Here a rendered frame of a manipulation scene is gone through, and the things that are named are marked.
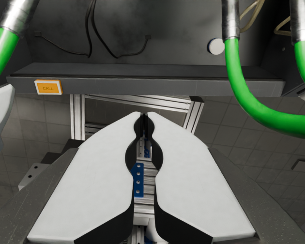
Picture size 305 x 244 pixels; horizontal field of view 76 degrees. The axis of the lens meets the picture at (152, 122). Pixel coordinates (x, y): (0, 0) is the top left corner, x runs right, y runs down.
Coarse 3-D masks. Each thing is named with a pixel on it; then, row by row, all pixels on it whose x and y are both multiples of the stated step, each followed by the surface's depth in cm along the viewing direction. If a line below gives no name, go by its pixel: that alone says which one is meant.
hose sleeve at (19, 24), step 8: (16, 0) 15; (24, 0) 16; (32, 0) 16; (8, 8) 15; (16, 8) 15; (24, 8) 16; (32, 8) 16; (8, 16) 15; (16, 16) 15; (24, 16) 16; (32, 16) 17; (0, 24) 15; (8, 24) 15; (16, 24) 15; (24, 24) 16; (16, 32) 16; (24, 32) 16
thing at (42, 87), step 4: (36, 80) 41; (40, 80) 42; (44, 80) 42; (48, 80) 42; (52, 80) 42; (56, 80) 42; (60, 80) 42; (40, 84) 41; (44, 84) 41; (48, 84) 41; (52, 84) 41; (56, 84) 42; (60, 84) 42; (40, 88) 42; (44, 88) 42; (48, 88) 42; (52, 88) 42; (56, 88) 42; (40, 92) 42; (44, 92) 42; (48, 92) 42; (52, 92) 42; (56, 92) 42
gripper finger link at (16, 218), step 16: (64, 160) 8; (48, 176) 7; (32, 192) 6; (48, 192) 6; (0, 208) 6; (16, 208) 6; (32, 208) 6; (0, 224) 5; (16, 224) 5; (32, 224) 6; (0, 240) 5; (16, 240) 5
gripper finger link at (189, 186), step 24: (144, 120) 13; (168, 120) 11; (168, 144) 9; (192, 144) 9; (168, 168) 8; (192, 168) 8; (216, 168) 8; (168, 192) 7; (192, 192) 7; (216, 192) 7; (168, 216) 6; (192, 216) 6; (216, 216) 6; (240, 216) 6; (168, 240) 7; (192, 240) 6; (216, 240) 5
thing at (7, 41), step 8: (0, 32) 15; (8, 32) 15; (0, 40) 15; (8, 40) 15; (16, 40) 16; (0, 48) 15; (8, 48) 15; (0, 56) 15; (8, 56) 16; (0, 64) 15; (0, 72) 15
